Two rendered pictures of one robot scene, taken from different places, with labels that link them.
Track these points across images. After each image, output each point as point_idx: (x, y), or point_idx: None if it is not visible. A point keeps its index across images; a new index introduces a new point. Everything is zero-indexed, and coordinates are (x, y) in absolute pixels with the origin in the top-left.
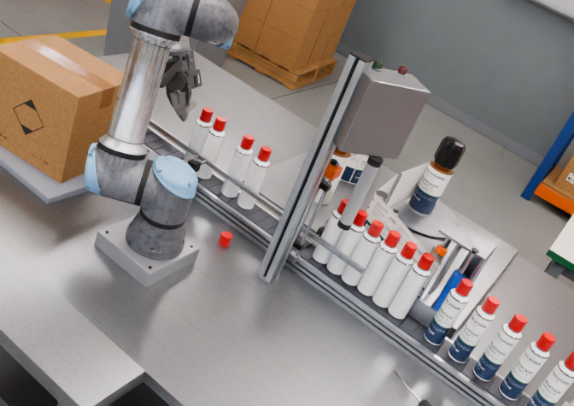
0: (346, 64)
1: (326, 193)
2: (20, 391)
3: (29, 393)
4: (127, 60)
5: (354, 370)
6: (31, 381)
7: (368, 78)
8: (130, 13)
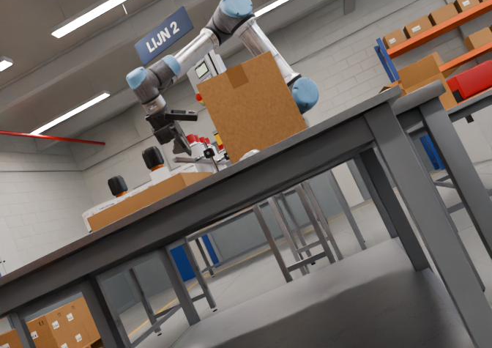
0: (212, 52)
1: (218, 143)
2: (414, 289)
3: (409, 289)
4: (262, 36)
5: None
6: (402, 295)
7: (217, 54)
8: (252, 9)
